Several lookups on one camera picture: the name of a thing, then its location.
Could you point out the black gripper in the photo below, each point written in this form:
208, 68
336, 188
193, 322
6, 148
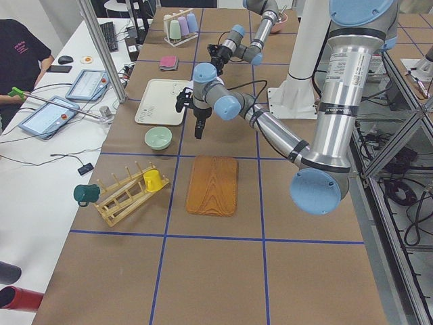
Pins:
220, 53
201, 114

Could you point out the white plate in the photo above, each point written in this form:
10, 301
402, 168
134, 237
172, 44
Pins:
190, 83

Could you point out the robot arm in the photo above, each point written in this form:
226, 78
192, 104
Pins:
268, 10
356, 30

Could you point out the cream bear tray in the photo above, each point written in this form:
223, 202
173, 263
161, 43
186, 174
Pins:
157, 106

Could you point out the green bowl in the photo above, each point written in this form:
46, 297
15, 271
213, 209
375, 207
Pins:
158, 138

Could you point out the purple cup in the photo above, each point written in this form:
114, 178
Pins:
183, 26

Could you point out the blue cup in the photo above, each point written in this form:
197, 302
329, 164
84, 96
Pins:
192, 23

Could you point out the pink sponge cloth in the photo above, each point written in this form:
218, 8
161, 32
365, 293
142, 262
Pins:
168, 62

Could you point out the white cup rack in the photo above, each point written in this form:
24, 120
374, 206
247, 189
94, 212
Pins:
174, 16

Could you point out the wooden cutting board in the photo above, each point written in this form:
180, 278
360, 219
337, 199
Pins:
213, 186

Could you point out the green cup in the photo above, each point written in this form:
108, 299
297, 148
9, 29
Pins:
174, 31

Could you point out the yellow mug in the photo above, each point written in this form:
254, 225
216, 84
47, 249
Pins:
153, 180

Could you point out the pink bowl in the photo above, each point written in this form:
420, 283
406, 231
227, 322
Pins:
280, 23

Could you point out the wooden mug rack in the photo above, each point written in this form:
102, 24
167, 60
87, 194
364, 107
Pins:
123, 197

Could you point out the small black device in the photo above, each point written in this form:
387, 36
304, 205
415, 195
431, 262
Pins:
85, 169

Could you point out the black keyboard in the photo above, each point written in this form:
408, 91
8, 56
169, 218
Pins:
108, 31

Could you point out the teach pendant far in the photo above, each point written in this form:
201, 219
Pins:
89, 86

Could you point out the teach pendant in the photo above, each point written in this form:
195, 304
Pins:
89, 86
46, 120

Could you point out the dark green mug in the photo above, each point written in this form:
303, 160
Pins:
85, 194

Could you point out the teach pendant near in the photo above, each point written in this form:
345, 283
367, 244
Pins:
46, 120

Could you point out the black computer mouse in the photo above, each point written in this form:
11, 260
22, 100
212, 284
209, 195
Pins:
62, 60

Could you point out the black smartphone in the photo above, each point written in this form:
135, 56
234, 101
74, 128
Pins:
59, 69

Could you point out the metal rod tool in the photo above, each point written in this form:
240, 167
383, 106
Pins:
106, 114

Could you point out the person in black shirt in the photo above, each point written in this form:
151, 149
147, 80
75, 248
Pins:
24, 61

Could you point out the red bottle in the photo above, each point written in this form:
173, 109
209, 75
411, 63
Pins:
20, 299

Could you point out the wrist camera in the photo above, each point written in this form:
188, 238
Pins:
184, 99

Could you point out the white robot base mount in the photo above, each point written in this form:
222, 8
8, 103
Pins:
295, 97

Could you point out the aluminium frame post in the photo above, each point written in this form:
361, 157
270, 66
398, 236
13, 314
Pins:
99, 42

